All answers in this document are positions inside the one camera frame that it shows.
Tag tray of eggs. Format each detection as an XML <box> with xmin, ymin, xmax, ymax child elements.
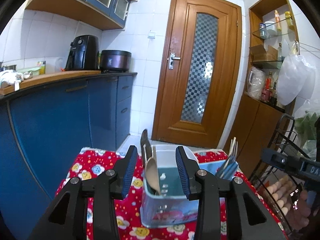
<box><xmin>266</xmin><ymin>175</ymin><xmax>296</xmax><ymax>215</ymax></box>

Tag beige chopstick left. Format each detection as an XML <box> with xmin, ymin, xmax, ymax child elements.
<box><xmin>228</xmin><ymin>137</ymin><xmax>238</xmax><ymax>157</ymax></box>

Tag beige chopstick long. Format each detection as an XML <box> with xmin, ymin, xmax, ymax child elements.
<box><xmin>152</xmin><ymin>145</ymin><xmax>157</xmax><ymax>170</ymax></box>

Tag blue kitchen base cabinets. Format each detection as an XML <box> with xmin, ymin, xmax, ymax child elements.
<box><xmin>1</xmin><ymin>73</ymin><xmax>134</xmax><ymax>239</ymax></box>

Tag black wire rack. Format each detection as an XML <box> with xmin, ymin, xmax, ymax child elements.
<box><xmin>249</xmin><ymin>114</ymin><xmax>319</xmax><ymax>239</ymax></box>

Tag red smiley flower tablecloth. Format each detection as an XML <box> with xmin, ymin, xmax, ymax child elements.
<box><xmin>44</xmin><ymin>146</ymin><xmax>286</xmax><ymax>239</ymax></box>

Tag dark rice cooker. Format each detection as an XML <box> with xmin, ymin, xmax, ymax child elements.
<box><xmin>99</xmin><ymin>50</ymin><xmax>132</xmax><ymax>72</ymax></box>

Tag silver fork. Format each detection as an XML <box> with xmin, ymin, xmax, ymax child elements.
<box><xmin>216</xmin><ymin>137</ymin><xmax>239</xmax><ymax>180</ymax></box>

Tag wooden door with glass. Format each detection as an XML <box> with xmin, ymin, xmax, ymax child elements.
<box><xmin>151</xmin><ymin>0</ymin><xmax>242</xmax><ymax>148</ymax></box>

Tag blue wall cabinet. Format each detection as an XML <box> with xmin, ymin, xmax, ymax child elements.
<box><xmin>26</xmin><ymin>0</ymin><xmax>135</xmax><ymax>30</ymax></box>

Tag wooden shelf unit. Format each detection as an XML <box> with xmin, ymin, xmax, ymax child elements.
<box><xmin>226</xmin><ymin>0</ymin><xmax>299</xmax><ymax>178</ymax></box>

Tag black air fryer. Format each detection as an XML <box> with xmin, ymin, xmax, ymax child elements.
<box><xmin>65</xmin><ymin>35</ymin><xmax>99</xmax><ymax>70</ymax></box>

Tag light blue utensil box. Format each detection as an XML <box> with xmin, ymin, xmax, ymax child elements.
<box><xmin>139</xmin><ymin>144</ymin><xmax>239</xmax><ymax>228</ymax></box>

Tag white plastic bag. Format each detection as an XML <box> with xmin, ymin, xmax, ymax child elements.
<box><xmin>276</xmin><ymin>55</ymin><xmax>316</xmax><ymax>106</ymax></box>

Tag person's right hand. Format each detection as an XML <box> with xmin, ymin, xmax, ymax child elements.
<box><xmin>286</xmin><ymin>190</ymin><xmax>311</xmax><ymax>230</ymax></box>

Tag beige wooden spoon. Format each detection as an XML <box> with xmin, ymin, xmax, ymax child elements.
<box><xmin>145</xmin><ymin>157</ymin><xmax>161</xmax><ymax>195</ymax></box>

